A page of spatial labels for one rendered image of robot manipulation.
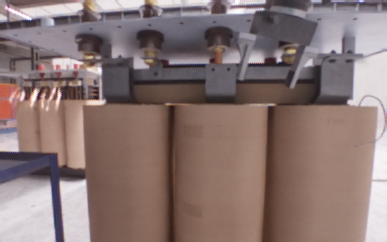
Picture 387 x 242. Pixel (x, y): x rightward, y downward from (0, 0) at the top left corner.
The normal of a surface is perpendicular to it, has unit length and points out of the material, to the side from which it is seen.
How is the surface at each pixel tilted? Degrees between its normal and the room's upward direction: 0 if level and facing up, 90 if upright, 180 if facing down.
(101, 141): 90
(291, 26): 113
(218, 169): 90
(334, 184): 90
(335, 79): 90
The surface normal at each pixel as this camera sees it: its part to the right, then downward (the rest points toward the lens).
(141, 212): 0.22, 0.07
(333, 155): -0.11, 0.07
